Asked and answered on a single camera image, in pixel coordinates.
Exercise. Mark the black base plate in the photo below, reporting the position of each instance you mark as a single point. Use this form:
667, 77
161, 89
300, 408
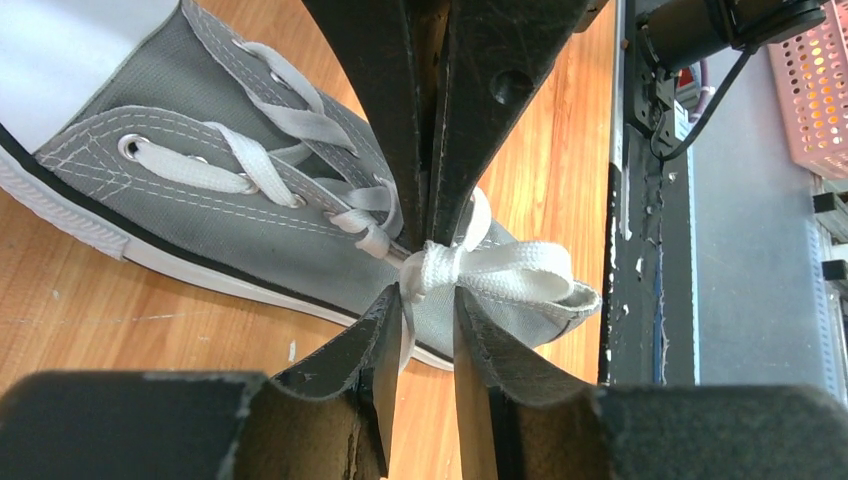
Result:
649, 314

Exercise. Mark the pink perforated basket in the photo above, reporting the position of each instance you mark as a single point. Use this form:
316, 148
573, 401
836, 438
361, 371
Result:
810, 72

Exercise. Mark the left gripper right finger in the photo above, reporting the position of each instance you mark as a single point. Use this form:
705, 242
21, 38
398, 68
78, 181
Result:
522, 417

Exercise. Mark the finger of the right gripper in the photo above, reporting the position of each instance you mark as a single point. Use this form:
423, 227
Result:
389, 52
495, 57

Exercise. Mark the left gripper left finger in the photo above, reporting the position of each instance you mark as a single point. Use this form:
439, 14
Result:
329, 416

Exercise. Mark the grey canvas sneaker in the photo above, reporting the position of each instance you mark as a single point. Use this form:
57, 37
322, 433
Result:
73, 74

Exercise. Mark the white shoelace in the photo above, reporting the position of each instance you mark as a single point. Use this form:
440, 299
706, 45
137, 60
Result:
321, 216

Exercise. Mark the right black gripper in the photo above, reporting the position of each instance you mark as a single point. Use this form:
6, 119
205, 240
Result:
681, 33

